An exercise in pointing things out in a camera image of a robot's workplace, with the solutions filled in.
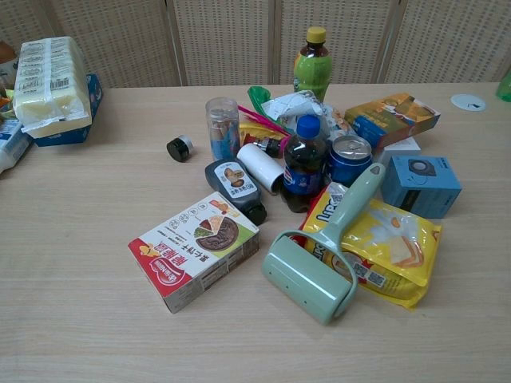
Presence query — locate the crumpled silver snack bag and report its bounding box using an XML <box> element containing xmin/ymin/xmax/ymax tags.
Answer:
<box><xmin>261</xmin><ymin>89</ymin><xmax>355</xmax><ymax>141</ymax></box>

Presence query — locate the green tea bottle yellow cap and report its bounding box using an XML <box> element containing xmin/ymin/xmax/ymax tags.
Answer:
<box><xmin>293</xmin><ymin>26</ymin><xmax>333</xmax><ymax>101</ymax></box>

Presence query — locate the white lint roller refill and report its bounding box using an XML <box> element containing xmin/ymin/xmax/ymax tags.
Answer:
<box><xmin>236</xmin><ymin>142</ymin><xmax>285</xmax><ymax>196</ymax></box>

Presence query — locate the red and white food box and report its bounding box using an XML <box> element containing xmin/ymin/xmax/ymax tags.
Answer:
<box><xmin>127</xmin><ymin>191</ymin><xmax>261</xmax><ymax>314</ymax></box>

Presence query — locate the Pepsi cola bottle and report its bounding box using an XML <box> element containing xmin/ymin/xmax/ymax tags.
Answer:
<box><xmin>280</xmin><ymin>114</ymin><xmax>329</xmax><ymax>214</ymax></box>

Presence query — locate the dark sauce squeeze bottle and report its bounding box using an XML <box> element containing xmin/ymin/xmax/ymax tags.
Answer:
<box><xmin>204</xmin><ymin>157</ymin><xmax>268</xmax><ymax>227</ymax></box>

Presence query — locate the woven folding screen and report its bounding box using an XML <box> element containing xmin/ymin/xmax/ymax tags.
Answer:
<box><xmin>0</xmin><ymin>0</ymin><xmax>511</xmax><ymax>89</ymax></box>

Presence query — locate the clear plastic tube container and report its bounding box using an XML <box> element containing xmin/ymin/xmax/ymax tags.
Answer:
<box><xmin>204</xmin><ymin>97</ymin><xmax>242</xmax><ymax>161</ymax></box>

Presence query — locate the orange snack bag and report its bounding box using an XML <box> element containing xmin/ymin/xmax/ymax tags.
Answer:
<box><xmin>0</xmin><ymin>88</ymin><xmax>18</xmax><ymax>119</ymax></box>

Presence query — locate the blue box with speaker picture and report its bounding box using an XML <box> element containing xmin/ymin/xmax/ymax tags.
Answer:
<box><xmin>380</xmin><ymin>155</ymin><xmax>463</xmax><ymax>219</ymax></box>

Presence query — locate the white table cable grommet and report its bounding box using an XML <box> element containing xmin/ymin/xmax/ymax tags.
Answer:
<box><xmin>450</xmin><ymin>93</ymin><xmax>487</xmax><ymax>111</ymax></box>

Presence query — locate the pale green lint roller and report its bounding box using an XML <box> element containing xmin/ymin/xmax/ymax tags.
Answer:
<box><xmin>262</xmin><ymin>162</ymin><xmax>387</xmax><ymax>324</ymax></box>

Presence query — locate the blue tissue box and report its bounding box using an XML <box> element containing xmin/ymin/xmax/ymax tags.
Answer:
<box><xmin>34</xmin><ymin>73</ymin><xmax>104</xmax><ymax>148</ymax></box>

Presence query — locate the yellow and blue carton box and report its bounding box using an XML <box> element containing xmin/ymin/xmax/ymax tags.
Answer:
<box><xmin>343</xmin><ymin>93</ymin><xmax>442</xmax><ymax>151</ymax></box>

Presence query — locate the blue and white packet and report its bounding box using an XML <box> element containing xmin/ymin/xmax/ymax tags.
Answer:
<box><xmin>0</xmin><ymin>117</ymin><xmax>34</xmax><ymax>175</ymax></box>

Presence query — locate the yellow Lipton bag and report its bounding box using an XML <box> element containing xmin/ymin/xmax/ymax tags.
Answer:
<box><xmin>299</xmin><ymin>183</ymin><xmax>443</xmax><ymax>309</ymax></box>

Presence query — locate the small silver jar black cap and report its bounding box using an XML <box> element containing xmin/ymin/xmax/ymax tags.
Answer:
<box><xmin>166</xmin><ymin>134</ymin><xmax>196</xmax><ymax>163</ymax></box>

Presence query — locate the small white box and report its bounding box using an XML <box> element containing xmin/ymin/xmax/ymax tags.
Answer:
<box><xmin>377</xmin><ymin>137</ymin><xmax>422</xmax><ymax>165</ymax></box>

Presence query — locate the dark bottle with label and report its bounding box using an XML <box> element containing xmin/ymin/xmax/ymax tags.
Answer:
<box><xmin>259</xmin><ymin>137</ymin><xmax>285</xmax><ymax>158</ymax></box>

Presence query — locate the pale yellow wrapped package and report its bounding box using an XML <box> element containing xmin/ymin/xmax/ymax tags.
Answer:
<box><xmin>13</xmin><ymin>36</ymin><xmax>93</xmax><ymax>140</ymax></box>

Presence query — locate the green soda bottle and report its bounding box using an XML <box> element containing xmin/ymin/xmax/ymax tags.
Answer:
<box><xmin>495</xmin><ymin>63</ymin><xmax>511</xmax><ymax>103</ymax></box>

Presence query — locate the blue drink can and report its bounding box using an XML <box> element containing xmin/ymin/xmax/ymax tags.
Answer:
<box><xmin>327</xmin><ymin>135</ymin><xmax>374</xmax><ymax>188</ymax></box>

